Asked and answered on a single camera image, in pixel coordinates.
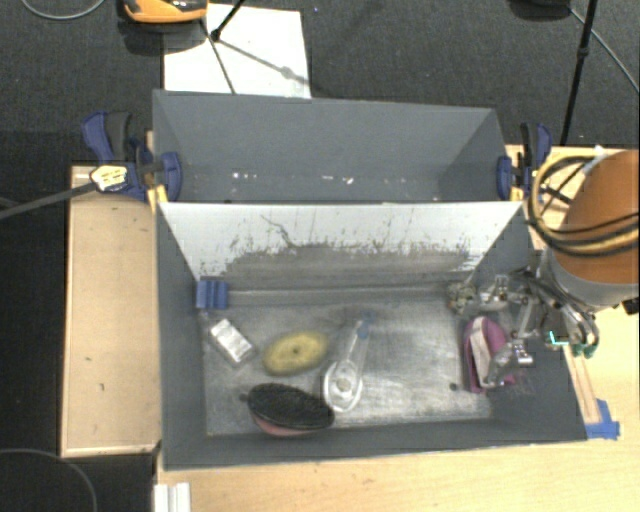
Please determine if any yellow round sponge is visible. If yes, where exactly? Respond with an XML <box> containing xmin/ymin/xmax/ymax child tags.
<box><xmin>261</xmin><ymin>329</ymin><xmax>332</xmax><ymax>377</ymax></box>

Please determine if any pale wood board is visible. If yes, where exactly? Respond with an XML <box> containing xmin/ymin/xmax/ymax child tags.
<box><xmin>59</xmin><ymin>164</ymin><xmax>164</xmax><ymax>459</ymax></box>

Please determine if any purple and white cloth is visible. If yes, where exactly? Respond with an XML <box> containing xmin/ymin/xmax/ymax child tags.
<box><xmin>461</xmin><ymin>315</ymin><xmax>519</xmax><ymax>394</ymax></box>

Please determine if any black and pink brush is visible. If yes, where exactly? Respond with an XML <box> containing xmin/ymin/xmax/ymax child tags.
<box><xmin>239</xmin><ymin>382</ymin><xmax>336</xmax><ymax>439</ymax></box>

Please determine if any grey metal bin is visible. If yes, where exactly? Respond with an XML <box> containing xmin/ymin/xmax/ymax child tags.
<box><xmin>151</xmin><ymin>89</ymin><xmax>589</xmax><ymax>471</ymax></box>

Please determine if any blue ribbed block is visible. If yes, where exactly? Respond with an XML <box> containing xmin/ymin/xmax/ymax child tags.
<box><xmin>195</xmin><ymin>279</ymin><xmax>231</xmax><ymax>310</ymax></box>

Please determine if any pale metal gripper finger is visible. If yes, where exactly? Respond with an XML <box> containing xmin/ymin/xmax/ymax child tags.
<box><xmin>447</xmin><ymin>274</ymin><xmax>511</xmax><ymax>314</ymax></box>
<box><xmin>484</xmin><ymin>339</ymin><xmax>535</xmax><ymax>390</ymax></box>

